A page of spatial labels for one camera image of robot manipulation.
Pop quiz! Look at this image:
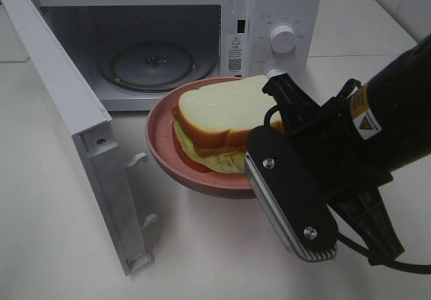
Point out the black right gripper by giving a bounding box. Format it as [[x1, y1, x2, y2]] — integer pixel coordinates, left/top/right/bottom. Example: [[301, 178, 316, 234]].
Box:
[[244, 73, 404, 262]]

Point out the glass microwave turntable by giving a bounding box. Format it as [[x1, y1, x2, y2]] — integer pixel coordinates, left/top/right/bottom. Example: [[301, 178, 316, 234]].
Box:
[[98, 41, 216, 93]]

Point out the white warning label sticker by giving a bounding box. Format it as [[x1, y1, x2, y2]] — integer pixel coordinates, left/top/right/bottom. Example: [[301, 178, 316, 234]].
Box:
[[226, 34, 244, 75]]

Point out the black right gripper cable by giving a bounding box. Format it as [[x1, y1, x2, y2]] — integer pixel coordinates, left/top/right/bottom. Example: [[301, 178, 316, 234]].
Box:
[[262, 79, 431, 276]]

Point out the white microwave knob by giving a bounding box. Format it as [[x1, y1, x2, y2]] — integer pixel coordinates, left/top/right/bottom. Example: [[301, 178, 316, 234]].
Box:
[[269, 24, 296, 54], [266, 69, 285, 78]]

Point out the white bread sandwich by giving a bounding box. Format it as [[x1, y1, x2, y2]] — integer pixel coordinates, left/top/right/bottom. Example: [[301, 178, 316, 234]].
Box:
[[171, 75, 275, 174]]

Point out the white microwave door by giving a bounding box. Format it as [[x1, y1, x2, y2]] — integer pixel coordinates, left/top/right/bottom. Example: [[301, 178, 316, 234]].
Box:
[[1, 0, 157, 275]]

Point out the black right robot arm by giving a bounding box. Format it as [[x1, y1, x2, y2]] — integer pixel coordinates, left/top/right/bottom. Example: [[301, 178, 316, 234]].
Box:
[[245, 38, 430, 274]]

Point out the white microwave oven body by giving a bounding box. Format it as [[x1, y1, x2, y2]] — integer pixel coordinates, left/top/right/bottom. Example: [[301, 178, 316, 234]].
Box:
[[1, 0, 320, 111]]

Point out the pink round plate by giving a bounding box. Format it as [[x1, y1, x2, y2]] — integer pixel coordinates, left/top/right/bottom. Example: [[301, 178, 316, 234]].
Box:
[[145, 77, 255, 199]]

